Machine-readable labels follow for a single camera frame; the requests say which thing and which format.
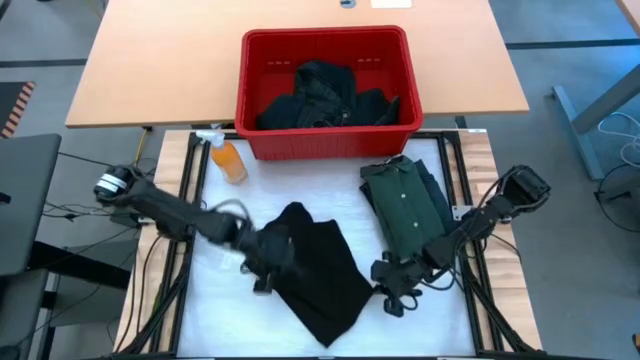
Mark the black trousers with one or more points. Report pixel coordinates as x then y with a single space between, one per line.
325 280

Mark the green button shirt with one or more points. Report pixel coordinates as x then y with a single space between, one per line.
405 210

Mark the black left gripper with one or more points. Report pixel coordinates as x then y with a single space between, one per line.
267 250

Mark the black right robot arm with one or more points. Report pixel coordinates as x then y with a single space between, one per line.
500 205

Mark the dark denim jeans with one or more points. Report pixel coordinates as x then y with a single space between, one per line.
325 95

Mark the white paper sheet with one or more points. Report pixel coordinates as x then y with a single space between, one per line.
390 3

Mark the dark grey office chair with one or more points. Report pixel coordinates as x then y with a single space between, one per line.
25 200

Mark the red plastic laundry basket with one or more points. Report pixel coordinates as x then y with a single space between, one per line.
325 145

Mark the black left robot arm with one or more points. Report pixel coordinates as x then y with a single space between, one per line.
165 207

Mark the orange spray bottle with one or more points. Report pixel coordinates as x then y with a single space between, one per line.
230 165

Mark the grey metal desk leg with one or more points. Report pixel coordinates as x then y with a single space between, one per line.
579 131

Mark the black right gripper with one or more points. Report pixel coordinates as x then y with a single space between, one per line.
405 275

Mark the black aluminium table frame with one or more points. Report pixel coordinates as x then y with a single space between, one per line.
194 142

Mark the light wooden desk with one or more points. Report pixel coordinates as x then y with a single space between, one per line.
165 60

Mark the dark navy shorts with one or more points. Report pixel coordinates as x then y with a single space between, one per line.
435 192

